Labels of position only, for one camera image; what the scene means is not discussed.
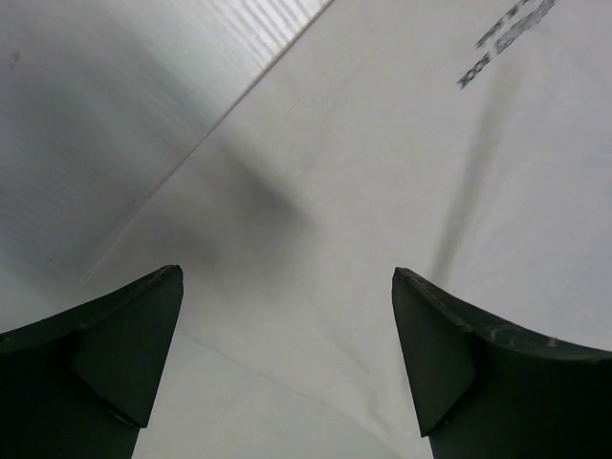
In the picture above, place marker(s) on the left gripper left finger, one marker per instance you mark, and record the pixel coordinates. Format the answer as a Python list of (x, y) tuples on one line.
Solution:
[(83, 383)]

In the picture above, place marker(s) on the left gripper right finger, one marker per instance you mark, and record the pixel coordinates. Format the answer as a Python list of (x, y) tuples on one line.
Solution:
[(484, 387)]

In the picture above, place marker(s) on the white and green t-shirt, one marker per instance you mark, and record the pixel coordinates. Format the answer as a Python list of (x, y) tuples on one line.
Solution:
[(468, 141)]

